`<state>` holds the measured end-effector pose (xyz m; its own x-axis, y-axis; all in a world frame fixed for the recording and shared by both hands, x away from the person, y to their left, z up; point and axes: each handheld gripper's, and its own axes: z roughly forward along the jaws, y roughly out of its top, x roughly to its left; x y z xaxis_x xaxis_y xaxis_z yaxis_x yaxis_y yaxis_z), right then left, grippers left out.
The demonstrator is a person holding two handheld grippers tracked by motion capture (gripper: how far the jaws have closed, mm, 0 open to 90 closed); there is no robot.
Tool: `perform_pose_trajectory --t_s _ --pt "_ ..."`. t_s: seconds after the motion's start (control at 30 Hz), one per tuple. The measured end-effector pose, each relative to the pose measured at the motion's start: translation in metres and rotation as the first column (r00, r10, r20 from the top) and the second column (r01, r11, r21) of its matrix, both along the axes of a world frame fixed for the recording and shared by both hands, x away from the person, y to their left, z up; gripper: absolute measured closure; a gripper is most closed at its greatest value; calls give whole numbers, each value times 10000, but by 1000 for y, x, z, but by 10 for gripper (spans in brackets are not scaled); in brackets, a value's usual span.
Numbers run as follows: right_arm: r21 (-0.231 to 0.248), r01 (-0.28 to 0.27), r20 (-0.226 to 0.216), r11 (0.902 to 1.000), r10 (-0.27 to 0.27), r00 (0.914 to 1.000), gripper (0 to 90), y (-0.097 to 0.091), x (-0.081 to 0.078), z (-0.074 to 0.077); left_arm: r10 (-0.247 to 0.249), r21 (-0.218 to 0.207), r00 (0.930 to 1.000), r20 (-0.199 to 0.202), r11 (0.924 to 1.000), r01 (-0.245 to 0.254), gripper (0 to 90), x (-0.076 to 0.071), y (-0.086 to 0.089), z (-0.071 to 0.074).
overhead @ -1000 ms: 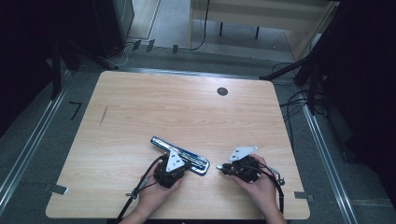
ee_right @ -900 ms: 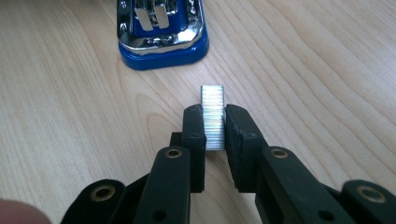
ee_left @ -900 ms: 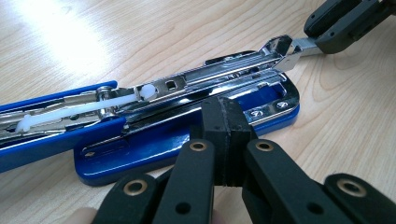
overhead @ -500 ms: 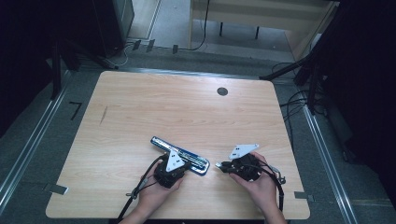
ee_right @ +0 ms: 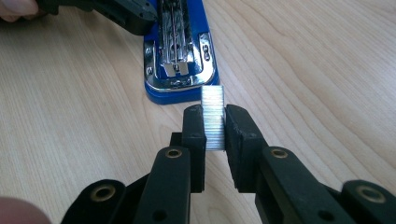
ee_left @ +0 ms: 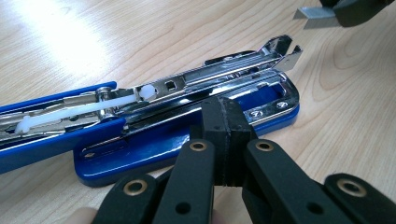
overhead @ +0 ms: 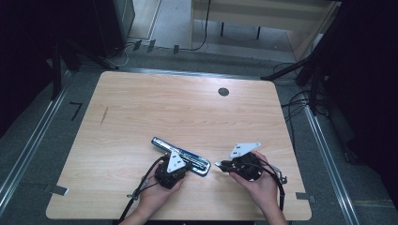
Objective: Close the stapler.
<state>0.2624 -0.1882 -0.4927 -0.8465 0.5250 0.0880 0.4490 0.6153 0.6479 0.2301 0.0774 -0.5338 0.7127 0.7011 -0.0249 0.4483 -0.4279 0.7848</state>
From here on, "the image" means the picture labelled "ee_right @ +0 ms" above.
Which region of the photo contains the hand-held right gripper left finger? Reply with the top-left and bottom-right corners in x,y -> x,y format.
134,104 -> 208,224

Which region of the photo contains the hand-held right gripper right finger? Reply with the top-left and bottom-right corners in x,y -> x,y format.
224,104 -> 356,224

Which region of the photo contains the silver staple strip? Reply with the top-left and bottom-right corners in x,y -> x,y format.
200,85 -> 226,152

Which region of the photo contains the blue stapler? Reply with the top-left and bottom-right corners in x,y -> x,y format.
143,0 -> 220,105

